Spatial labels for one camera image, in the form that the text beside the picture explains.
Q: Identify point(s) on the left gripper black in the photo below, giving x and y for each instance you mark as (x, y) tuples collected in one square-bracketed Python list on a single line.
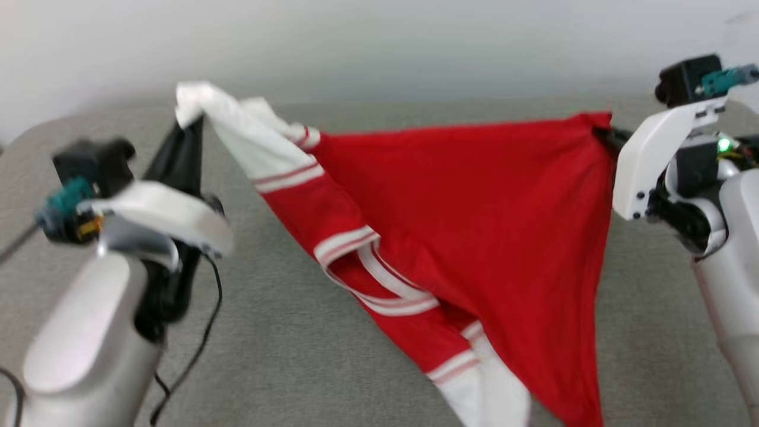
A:
[(166, 296)]

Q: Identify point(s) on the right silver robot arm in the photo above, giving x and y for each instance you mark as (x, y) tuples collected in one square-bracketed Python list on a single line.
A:
[(735, 284)]

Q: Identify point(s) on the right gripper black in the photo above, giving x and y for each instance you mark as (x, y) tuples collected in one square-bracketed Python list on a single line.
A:
[(697, 160)]

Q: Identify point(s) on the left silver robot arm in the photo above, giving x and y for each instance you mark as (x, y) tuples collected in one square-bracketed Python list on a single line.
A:
[(89, 344)]

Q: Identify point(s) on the grey fabric sofa cushion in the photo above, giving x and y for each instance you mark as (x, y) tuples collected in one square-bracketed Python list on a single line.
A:
[(296, 356)]

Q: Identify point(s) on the red and white jersey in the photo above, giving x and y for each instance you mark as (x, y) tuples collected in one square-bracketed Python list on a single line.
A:
[(474, 237)]

